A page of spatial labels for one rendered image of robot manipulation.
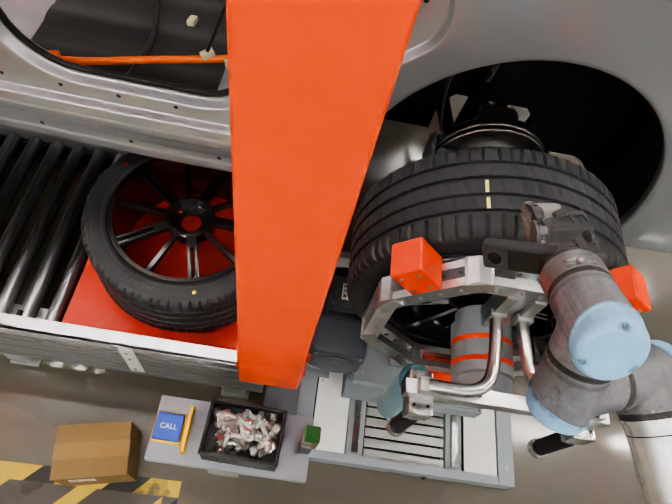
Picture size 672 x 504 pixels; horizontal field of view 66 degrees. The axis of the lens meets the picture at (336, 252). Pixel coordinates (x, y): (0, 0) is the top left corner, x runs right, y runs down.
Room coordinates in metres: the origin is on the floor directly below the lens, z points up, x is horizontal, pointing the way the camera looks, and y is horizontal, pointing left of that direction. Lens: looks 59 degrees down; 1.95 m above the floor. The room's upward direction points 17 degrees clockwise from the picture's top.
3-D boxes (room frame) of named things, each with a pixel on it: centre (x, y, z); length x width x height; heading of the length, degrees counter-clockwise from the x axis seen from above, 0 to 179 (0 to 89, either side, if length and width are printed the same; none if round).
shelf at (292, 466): (0.24, 0.12, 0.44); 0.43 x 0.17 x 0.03; 98
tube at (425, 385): (0.44, -0.30, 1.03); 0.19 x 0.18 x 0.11; 8
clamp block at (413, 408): (0.34, -0.24, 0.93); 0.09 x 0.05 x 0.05; 8
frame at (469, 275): (0.57, -0.38, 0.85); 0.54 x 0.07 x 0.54; 98
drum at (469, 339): (0.50, -0.39, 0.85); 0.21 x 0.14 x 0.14; 8
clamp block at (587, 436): (0.39, -0.58, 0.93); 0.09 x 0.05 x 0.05; 8
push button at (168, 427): (0.21, 0.29, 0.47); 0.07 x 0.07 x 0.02; 8
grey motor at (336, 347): (0.77, -0.08, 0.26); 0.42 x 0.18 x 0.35; 8
